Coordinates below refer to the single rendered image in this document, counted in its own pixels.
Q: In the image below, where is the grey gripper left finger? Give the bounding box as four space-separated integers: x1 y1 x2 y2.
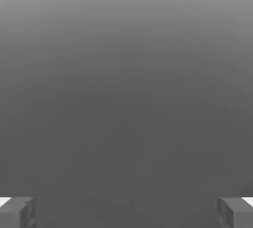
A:
0 196 38 228

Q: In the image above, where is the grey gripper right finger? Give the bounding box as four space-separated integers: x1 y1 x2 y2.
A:
216 196 253 228

